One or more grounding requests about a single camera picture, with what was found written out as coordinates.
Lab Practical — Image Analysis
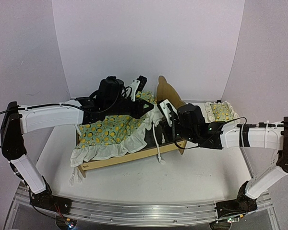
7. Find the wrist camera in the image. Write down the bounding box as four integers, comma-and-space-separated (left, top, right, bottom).
130, 75, 147, 102
158, 99, 178, 127

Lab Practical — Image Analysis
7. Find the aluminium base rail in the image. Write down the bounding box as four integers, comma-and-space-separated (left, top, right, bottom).
3, 176, 281, 230

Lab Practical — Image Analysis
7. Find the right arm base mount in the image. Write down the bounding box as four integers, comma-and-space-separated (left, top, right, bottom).
215, 184, 257, 220

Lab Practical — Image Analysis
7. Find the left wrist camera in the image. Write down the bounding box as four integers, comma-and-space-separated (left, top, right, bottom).
130, 75, 147, 102

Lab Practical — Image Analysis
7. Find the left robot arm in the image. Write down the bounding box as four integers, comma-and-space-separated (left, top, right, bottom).
0, 76, 154, 194

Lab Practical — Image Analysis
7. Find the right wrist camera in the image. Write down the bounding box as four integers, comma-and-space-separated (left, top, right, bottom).
158, 99, 178, 127

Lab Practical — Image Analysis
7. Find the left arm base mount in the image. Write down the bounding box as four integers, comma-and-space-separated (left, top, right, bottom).
29, 184, 72, 218

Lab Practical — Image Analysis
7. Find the grey bed mat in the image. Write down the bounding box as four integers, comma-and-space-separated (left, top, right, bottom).
144, 124, 183, 147

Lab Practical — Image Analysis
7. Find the lemon print ruffled mattress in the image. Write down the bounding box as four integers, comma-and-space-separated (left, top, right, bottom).
67, 90, 166, 187

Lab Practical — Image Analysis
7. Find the small lemon print pillow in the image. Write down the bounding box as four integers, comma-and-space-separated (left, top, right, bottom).
204, 101, 239, 122

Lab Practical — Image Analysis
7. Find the wooden pet bed frame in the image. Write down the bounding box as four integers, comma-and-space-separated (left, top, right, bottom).
76, 75, 194, 179

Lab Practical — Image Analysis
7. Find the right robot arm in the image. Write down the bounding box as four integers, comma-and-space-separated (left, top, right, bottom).
158, 100, 288, 200

